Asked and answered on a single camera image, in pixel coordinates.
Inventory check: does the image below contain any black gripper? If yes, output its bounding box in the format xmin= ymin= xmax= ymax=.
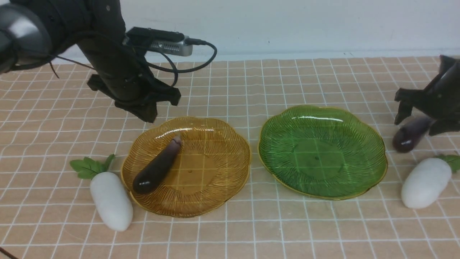
xmin=77 ymin=36 xmax=182 ymax=123

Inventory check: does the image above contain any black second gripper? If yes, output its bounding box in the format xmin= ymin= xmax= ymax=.
xmin=394 ymin=55 xmax=460 ymax=136

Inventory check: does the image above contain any white toy radish green top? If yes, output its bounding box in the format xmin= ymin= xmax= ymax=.
xmin=401 ymin=155 xmax=460 ymax=209

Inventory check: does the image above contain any dark purple toy eggplant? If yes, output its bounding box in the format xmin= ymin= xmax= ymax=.
xmin=132 ymin=135 xmax=182 ymax=195

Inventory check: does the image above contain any white toy radish with leaves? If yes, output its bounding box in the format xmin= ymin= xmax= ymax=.
xmin=69 ymin=154 xmax=133 ymax=232

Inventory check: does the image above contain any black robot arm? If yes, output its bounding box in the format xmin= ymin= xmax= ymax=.
xmin=0 ymin=0 xmax=217 ymax=123

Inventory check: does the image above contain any amber ribbed glass plate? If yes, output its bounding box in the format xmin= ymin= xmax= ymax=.
xmin=120 ymin=117 xmax=251 ymax=218

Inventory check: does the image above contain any green ribbed glass plate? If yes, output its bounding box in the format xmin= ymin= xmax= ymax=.
xmin=258 ymin=105 xmax=388 ymax=200

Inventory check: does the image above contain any tan grid-patterned tablecloth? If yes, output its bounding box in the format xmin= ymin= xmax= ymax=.
xmin=0 ymin=57 xmax=459 ymax=259

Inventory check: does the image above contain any black camera cable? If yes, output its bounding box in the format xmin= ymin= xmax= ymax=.
xmin=144 ymin=37 xmax=218 ymax=87

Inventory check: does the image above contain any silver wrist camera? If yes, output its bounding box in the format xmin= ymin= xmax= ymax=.
xmin=124 ymin=27 xmax=194 ymax=57

